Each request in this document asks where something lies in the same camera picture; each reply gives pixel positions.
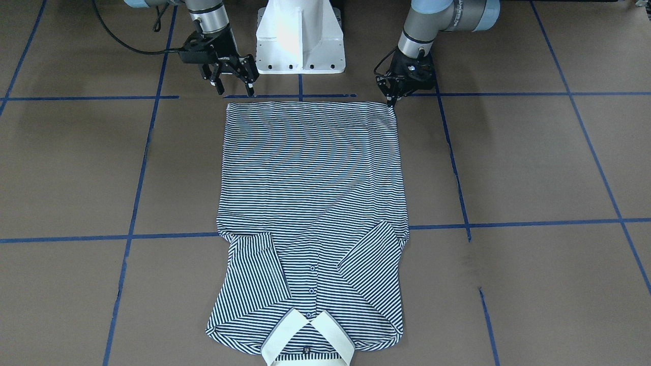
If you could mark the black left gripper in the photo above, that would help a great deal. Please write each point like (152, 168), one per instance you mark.
(411, 67)

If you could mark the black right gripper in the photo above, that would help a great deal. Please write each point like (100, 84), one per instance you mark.
(227, 57)

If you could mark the navy white striped polo shirt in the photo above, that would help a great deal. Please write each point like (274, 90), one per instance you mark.
(313, 208)

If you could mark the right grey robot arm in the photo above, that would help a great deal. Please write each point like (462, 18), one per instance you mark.
(207, 17)

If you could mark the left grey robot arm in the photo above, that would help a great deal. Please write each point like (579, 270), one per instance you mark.
(426, 19)

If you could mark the brown paper table cover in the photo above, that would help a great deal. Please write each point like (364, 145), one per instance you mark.
(526, 174)

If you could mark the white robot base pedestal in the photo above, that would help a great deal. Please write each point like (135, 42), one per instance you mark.
(299, 37)

